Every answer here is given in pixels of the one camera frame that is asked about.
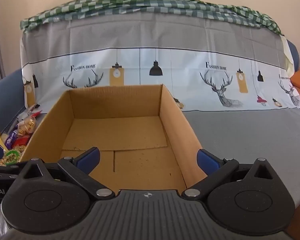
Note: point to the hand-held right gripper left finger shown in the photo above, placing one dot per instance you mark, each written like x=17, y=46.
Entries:
x=88, y=158

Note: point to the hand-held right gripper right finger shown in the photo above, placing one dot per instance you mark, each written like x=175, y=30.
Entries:
x=207, y=161

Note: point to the green round snack pack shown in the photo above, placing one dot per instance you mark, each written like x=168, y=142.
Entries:
x=10, y=156

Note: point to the purple snack packet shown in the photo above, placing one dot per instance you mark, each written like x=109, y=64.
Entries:
x=11, y=137

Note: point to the brown cardboard box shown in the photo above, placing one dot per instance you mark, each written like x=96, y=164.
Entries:
x=115, y=130

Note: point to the clear bag of round biscuits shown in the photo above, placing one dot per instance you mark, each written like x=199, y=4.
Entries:
x=27, y=126

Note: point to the grey deer print sheet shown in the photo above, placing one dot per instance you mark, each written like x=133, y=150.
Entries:
x=190, y=35

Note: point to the cream pillow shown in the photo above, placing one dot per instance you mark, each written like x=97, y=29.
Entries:
x=288, y=55

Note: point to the green checked cloth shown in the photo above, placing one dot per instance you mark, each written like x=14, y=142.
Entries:
x=140, y=2

